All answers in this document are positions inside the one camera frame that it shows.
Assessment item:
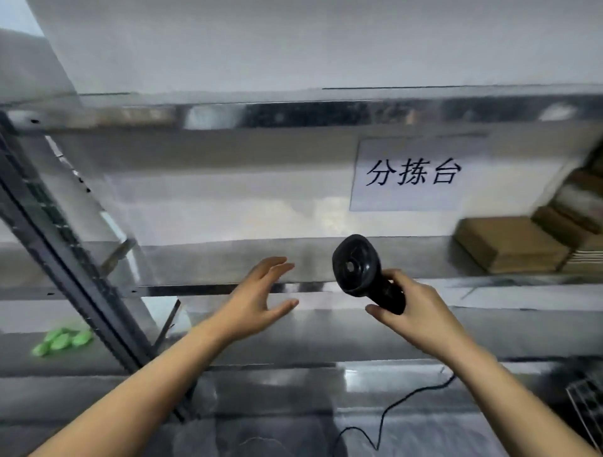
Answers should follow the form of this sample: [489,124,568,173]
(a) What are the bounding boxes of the person's right hand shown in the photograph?
[365,269,474,363]

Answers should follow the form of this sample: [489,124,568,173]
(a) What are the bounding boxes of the person's left hand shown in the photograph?
[205,256,300,347]

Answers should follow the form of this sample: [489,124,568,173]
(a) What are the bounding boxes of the metal shelving rack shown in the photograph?
[0,84,603,457]

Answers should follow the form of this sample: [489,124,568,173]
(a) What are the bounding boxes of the black scanner cable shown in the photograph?
[329,372,458,457]

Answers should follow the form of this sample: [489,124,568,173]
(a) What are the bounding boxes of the person's left forearm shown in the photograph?
[28,325,227,457]

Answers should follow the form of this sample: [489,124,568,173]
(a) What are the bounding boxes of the white paper sign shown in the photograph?
[349,136,491,213]

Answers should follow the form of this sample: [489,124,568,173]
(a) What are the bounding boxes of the white wire basket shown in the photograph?
[565,376,603,448]

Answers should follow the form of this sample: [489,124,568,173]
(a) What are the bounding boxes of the stack of cardboard boxes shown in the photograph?
[531,141,603,276]

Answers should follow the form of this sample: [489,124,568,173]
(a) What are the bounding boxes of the person's right forearm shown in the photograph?
[447,338,599,457]

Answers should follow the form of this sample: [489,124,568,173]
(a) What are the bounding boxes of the marker scrawl label cardboard box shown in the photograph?
[454,215,572,275]

